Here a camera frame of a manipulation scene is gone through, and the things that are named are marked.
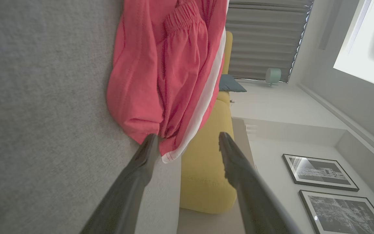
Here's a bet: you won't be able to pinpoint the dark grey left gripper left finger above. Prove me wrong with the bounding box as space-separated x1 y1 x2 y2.
80 133 161 234

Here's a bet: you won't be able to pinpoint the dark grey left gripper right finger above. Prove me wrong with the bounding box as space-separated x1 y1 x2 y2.
218 132 304 234

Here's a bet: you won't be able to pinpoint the red shorts with white stripe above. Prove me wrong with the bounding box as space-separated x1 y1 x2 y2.
106 0 230 164

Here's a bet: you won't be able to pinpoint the yellow sofa cushion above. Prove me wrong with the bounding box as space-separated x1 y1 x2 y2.
180 31 238 214

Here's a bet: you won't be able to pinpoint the black framed monochrome picture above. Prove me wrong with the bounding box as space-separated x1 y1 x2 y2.
282 154 359 192
299 190 374 234

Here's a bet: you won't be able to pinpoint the blue throw pillow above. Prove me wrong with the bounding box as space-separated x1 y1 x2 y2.
219 74 247 93

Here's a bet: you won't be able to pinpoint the grey fabric sofa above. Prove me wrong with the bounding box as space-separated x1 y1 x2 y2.
0 0 181 234

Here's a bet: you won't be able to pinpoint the mint green lamp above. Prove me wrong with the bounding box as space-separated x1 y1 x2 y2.
265 68 282 87

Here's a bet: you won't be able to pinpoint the grey pleated curtain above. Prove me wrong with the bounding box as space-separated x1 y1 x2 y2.
225 0 314 83

